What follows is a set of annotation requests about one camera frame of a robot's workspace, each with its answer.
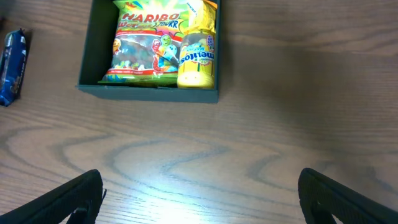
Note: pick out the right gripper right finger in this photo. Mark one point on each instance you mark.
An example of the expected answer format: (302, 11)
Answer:
(324, 200)

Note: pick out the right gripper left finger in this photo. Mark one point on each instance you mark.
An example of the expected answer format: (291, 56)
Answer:
(79, 200)

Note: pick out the yellow candy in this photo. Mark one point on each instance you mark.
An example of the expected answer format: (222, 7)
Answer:
(202, 15)

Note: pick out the dark blue candy bar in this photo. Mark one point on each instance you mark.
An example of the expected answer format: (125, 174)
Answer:
(13, 59)

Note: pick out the yellow Mentos gum bottle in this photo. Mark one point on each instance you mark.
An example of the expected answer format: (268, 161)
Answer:
(196, 62)

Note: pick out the black gift box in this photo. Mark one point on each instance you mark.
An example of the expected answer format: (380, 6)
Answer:
(96, 60)

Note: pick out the Haribo gummy candy bag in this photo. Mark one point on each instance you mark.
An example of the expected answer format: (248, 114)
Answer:
(147, 42)

